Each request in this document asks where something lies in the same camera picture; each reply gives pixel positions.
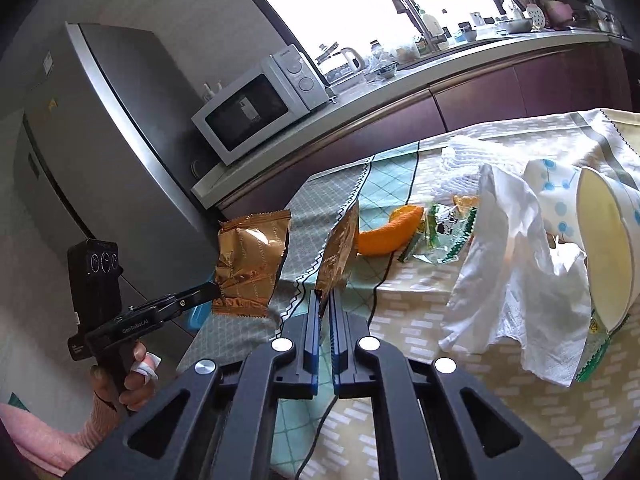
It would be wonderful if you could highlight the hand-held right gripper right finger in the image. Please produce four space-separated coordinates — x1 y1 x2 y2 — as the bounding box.
329 294 583 480

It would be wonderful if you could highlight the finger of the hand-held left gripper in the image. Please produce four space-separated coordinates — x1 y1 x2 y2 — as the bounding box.
131 281 222 322

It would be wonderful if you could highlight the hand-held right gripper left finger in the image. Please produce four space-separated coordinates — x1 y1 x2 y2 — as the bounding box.
62 292 321 480

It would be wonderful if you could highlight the blue plastic bin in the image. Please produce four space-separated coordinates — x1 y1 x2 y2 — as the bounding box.
184 305 211 334

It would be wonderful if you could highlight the golden foil wrapper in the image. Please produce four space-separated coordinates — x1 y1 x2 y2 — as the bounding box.
314 202 361 312
211 209 292 319

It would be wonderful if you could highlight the white foam fruit net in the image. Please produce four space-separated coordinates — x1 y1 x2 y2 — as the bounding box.
431 135 502 197

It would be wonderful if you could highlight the person's left forearm pink sleeve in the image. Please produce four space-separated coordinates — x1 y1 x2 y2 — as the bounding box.
0 397 124 478

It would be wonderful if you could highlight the person's left hand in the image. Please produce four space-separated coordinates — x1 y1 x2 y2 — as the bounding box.
91 342 162 411

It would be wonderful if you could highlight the silver refrigerator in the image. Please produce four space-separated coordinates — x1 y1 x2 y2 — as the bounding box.
12 22 229 322

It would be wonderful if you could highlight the large orange peel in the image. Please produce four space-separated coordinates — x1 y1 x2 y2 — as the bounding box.
356 205 425 256

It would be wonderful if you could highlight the green and white candy wrapper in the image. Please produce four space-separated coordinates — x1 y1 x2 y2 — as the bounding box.
399 203 477 265

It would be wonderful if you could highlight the white microwave oven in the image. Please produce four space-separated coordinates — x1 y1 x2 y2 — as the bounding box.
191 43 331 166

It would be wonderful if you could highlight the white paper tissue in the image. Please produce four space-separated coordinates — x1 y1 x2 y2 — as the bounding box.
438 163 594 387

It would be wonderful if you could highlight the green and beige patterned tablecloth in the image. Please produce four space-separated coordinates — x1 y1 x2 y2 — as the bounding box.
175 107 640 480

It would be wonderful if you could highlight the paper cup with blue print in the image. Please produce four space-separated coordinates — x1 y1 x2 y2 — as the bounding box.
522 158 587 247

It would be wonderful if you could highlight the white electric kettle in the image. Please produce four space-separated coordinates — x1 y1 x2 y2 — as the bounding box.
339 47 370 82

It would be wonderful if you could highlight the white kitchen counter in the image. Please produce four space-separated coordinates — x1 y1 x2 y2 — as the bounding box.
191 27 632 212

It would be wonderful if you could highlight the dark purple kitchen cabinet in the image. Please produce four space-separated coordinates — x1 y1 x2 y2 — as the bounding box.
215 40 640 221

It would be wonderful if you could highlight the metal kitchen faucet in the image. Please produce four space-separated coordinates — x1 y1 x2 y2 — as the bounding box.
380 0 452 54

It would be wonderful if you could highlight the pink cup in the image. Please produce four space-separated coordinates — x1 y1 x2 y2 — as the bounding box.
544 0 574 27

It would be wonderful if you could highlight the black cable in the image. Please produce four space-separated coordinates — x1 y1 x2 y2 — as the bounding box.
294 394 342 480

